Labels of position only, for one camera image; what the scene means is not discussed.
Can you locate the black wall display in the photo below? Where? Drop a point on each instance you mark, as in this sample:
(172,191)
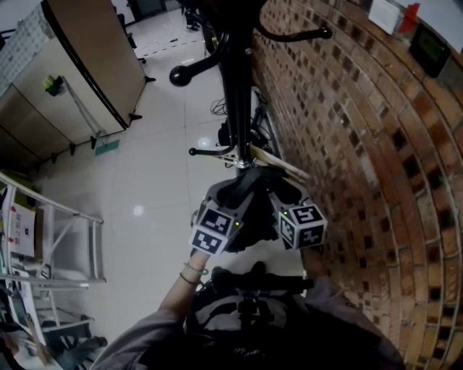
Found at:
(429,48)

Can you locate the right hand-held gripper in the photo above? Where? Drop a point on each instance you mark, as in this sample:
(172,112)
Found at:
(305,227)

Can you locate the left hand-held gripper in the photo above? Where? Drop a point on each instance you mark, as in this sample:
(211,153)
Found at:
(210,235)

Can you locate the black swivel chair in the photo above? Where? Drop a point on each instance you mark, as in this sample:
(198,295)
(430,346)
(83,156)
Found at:
(72,343)

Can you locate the black chest mount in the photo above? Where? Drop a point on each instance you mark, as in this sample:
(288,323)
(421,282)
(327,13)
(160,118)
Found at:
(260,283)

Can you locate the black coat rack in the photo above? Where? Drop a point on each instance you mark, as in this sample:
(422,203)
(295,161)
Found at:
(237,90)

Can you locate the folding partition screen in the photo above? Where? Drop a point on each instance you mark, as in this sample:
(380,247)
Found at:
(72,72)

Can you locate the green-headed floor mop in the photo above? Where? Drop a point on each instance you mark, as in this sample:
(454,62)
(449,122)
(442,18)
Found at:
(106,147)

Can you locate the wooden clothes hanger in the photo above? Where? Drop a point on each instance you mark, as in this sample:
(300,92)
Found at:
(278,162)

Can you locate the green wrist band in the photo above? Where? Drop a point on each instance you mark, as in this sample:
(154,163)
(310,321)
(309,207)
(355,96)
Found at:
(191,275)

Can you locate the person's grey jacket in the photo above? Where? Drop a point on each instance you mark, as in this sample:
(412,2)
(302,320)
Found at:
(144,343)

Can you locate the green holder on partition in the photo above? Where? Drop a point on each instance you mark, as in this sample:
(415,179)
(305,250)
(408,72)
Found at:
(53,86)

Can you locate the metal storage rack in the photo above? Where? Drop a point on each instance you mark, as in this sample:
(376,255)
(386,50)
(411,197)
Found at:
(72,249)

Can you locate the white paper sign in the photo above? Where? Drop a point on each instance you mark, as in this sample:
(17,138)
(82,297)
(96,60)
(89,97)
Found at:
(21,231)

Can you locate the person's right forearm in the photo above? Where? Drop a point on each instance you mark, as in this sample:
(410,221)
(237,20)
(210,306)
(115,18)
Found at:
(316,265)

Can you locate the white wall paper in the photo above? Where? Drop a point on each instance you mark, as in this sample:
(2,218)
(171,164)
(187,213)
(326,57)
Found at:
(384,14)

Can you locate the red wall paper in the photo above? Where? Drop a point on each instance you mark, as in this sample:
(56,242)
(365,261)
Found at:
(410,16)

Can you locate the person's left forearm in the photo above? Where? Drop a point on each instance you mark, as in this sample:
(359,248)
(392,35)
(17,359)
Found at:
(181,296)

